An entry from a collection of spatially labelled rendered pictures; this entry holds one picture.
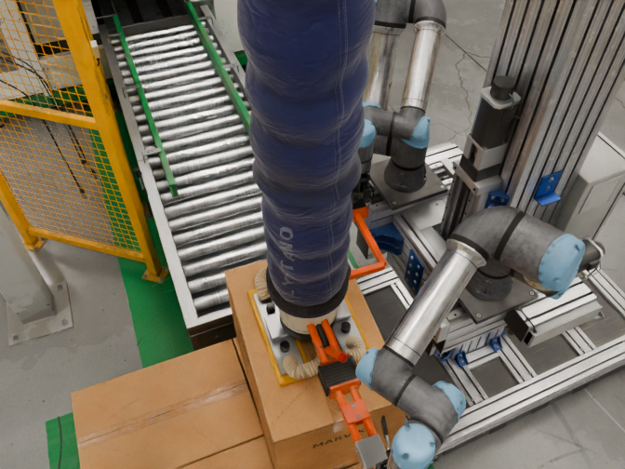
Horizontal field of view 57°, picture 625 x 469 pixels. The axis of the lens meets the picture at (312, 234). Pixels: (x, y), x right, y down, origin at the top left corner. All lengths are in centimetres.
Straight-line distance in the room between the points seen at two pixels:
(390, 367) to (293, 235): 36
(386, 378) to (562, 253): 42
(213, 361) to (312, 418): 67
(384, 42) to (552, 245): 94
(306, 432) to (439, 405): 55
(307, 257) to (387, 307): 141
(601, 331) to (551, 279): 171
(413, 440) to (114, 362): 203
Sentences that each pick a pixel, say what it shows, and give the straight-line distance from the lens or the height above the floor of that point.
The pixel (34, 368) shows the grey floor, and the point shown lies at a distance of 307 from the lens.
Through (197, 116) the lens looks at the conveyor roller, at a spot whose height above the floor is 54.
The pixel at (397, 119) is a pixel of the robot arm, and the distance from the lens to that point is 173.
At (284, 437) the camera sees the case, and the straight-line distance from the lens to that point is 163.
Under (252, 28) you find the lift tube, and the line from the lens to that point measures 99.
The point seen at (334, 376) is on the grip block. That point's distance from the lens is 154.
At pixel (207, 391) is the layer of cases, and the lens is 216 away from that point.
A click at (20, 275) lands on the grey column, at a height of 36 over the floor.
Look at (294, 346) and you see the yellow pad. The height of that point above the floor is 97.
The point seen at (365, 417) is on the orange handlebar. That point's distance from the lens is 150.
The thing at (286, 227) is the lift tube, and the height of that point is 150.
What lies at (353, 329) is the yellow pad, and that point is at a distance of 175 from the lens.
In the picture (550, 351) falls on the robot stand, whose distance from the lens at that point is 279.
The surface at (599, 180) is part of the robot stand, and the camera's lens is 199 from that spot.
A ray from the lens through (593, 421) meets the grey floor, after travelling 295.
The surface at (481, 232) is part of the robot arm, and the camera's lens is 124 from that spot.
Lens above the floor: 247
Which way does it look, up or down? 49 degrees down
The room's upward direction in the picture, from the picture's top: straight up
